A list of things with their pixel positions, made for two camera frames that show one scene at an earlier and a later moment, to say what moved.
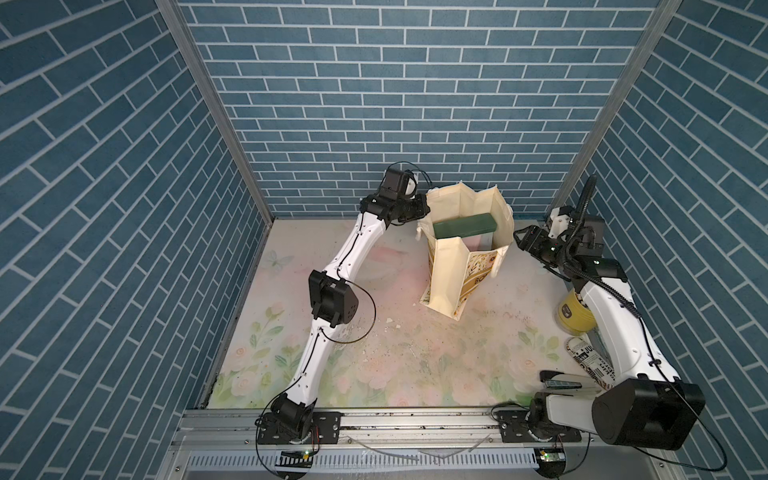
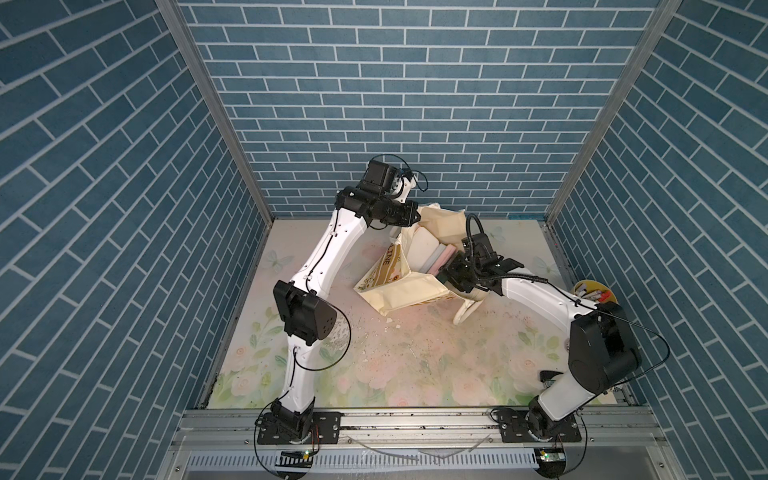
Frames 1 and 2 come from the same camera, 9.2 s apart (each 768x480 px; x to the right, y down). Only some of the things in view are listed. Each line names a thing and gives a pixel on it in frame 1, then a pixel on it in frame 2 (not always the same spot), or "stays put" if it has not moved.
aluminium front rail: (410, 443) stays put
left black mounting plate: (325, 430) stays put
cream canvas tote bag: (457, 267) → (392, 285)
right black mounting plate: (514, 429) stays put
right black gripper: (530, 240) → (449, 270)
